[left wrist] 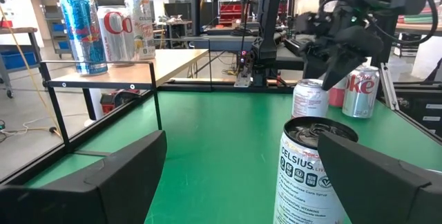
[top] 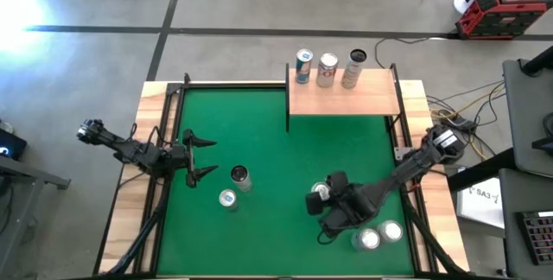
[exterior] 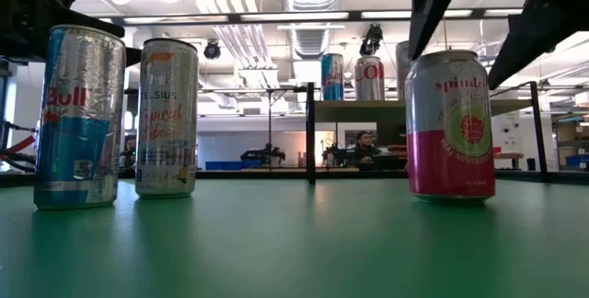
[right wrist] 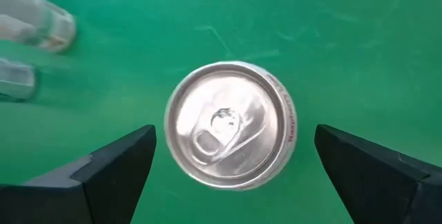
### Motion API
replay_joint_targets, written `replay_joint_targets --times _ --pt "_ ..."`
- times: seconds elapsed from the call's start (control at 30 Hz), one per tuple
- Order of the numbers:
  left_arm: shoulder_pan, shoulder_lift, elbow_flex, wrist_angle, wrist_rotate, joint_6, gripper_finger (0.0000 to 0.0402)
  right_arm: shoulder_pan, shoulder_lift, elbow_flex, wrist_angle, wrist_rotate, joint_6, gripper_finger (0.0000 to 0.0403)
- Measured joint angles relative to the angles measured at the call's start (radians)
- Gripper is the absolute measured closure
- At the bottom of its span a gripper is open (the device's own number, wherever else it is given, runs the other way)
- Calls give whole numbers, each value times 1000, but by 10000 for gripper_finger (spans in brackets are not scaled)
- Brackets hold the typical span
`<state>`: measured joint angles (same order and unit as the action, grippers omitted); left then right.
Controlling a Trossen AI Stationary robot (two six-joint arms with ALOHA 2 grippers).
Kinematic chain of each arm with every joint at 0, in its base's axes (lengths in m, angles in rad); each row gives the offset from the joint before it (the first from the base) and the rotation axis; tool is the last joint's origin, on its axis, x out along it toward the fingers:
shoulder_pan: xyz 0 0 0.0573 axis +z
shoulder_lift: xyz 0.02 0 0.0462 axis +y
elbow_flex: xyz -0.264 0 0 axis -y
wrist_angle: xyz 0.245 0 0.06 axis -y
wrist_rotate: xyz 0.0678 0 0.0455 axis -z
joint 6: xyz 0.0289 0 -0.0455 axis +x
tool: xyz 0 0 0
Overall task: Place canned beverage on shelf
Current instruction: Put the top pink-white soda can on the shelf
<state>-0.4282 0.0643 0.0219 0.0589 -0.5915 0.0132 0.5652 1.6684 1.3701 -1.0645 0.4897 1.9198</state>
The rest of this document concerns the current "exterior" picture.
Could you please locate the black table edge rail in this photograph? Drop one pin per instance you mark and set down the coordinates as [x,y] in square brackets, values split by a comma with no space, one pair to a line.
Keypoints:
[253,175]

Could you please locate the black hanging camera device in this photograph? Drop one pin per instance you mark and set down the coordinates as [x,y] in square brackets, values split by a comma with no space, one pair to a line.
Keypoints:
[372,42]

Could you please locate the black metal rig frame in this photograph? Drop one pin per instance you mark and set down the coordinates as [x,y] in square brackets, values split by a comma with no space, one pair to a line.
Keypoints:
[234,17]

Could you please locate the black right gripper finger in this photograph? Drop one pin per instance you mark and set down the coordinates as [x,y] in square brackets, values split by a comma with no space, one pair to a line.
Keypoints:
[534,36]
[428,13]

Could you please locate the pink grey Spindrift can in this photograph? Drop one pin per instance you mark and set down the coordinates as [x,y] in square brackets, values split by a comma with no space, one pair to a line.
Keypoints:
[448,164]

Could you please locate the silver Diet Coke can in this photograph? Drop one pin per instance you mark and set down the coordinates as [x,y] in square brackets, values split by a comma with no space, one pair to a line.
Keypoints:
[369,82]

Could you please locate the black ceiling camera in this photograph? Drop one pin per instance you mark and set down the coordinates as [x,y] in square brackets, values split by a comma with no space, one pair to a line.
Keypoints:
[212,50]

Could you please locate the brown cardboard box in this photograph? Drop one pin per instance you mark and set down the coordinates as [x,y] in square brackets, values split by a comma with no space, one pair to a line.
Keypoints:
[573,132]

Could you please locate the white LED light strip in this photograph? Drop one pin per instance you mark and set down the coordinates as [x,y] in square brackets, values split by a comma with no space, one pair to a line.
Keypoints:
[294,15]
[386,14]
[501,12]
[175,19]

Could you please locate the black-framed wooden shelf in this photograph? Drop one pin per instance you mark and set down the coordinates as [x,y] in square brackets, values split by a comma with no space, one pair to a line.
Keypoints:
[359,110]

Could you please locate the blue storage bin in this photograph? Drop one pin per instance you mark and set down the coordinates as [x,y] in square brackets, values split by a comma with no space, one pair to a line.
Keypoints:
[214,165]
[252,164]
[233,165]

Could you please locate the blue silver Red Bull can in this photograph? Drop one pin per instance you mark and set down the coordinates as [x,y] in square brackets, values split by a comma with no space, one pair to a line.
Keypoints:
[78,128]
[332,79]

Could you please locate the white Celsius can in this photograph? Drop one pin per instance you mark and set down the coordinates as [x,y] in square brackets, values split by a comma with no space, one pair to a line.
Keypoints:
[166,123]
[401,79]

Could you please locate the black background robot arm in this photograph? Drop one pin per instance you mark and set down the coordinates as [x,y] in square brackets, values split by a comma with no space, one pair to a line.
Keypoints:
[336,154]
[262,154]

